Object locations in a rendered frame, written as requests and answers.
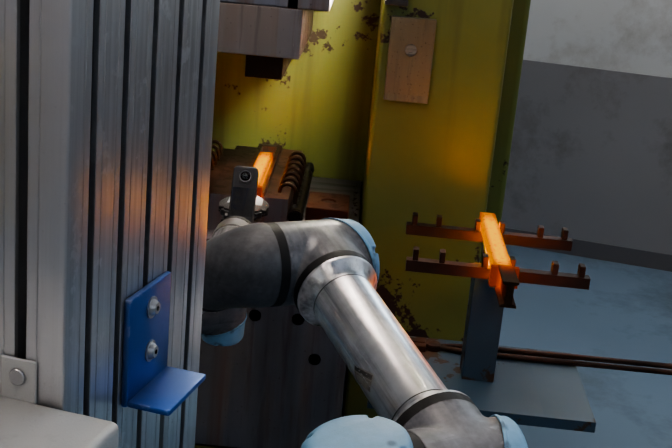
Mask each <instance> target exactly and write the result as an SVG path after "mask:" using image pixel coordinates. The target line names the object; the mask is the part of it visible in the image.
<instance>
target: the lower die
mask: <svg viewBox="0 0 672 448"><path fill-rule="evenodd" d="M262 146H271V147H277V149H276V152H275V154H274V157H273V159H272V162H271V164H270V167H269V169H268V172H267V175H266V177H265V180H264V182H263V185H262V199H263V200H265V201H266V202H267V203H268V204H269V213H268V215H267V216H264V217H262V218H261V221H260V223H262V222H263V223H270V222H287V221H289V220H288V213H289V210H290V206H291V202H292V199H293V195H294V190H293V189H292V188H291V187H289V186H286V187H284V188H283V189H282V192H281V193H278V188H279V186H280V182H281V180H282V176H283V174H284V171H285V167H286V165H287V161H288V159H289V156H290V154H291V153H292V152H294V151H300V150H289V149H282V145H271V144H260V143H259V145H258V147H248V146H236V148H235V149H225V148H223V155H220V160H217V165H214V170H211V175H210V185H209V203H208V221H207V229H213V230H215V229H216V227H217V226H218V224H219V223H221V219H223V217H222V216H223V215H221V214H220V212H219V211H218V208H219V202H220V201H221V200H222V199H224V198H226V197H230V196H231V188H232V179H233V171H234V168H235V167H236V166H238V165H241V166H250V167H253V166H254V164H255V161H256V159H257V157H258V155H259V153H260V150H261V148H262ZM300 152H302V151H300Z"/></svg>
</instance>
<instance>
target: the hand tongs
mask: <svg viewBox="0 0 672 448"><path fill-rule="evenodd" d="M410 338H411V340H412V341H413V343H414V344H415V345H416V347H417V348H418V349H419V351H420V352H425V350H428V351H431V352H439V351H440V350H442V351H447V352H453V353H459V354H462V346H463V344H441V343H440V342H438V341H434V340H429V341H427V342H426V343H425V339H424V338H414V337H410ZM498 352H500V353H498V354H497V358H501V359H511V360H521V361H531V362H541V363H551V364H561V365H571V366H582V367H592V368H602V369H612V370H622V371H633V372H643V373H653V374H663V375H672V370H670V369H672V364H671V363H661V362H650V361H640V360H630V359H619V358H609V357H599V356H589V355H578V354H568V353H558V352H547V351H537V350H527V349H516V348H506V347H498ZM507 353H510V354H507ZM517 354H521V355H517ZM527 355H531V356H527ZM538 356H541V357H538ZM548 357H552V358H548ZM558 358H562V359H558ZM568 359H572V360H568ZM578 360H583V361H578ZM589 361H593V362H589ZM599 362H603V363H599ZM609 363H613V364H609ZM619 364H624V365H619ZM629 365H634V366H629ZM640 366H644V367H640ZM650 367H654V368H650ZM660 368H665V369H660Z"/></svg>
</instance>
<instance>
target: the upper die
mask: <svg viewBox="0 0 672 448"><path fill-rule="evenodd" d="M297 7H298V0H294V1H293V2H292V3H291V5H290V6H289V7H288V8H282V7H271V6H260V5H250V4H239V3H228V2H220V10H219V27H218V45H217V52H222V53H233V54H244V55H255V56H265V57H276V58H287V59H299V58H300V56H301V54H302V52H303V50H304V48H305V46H306V43H307V41H308V39H309V37H310V35H311V33H312V26H313V13H314V10H304V9H297Z"/></svg>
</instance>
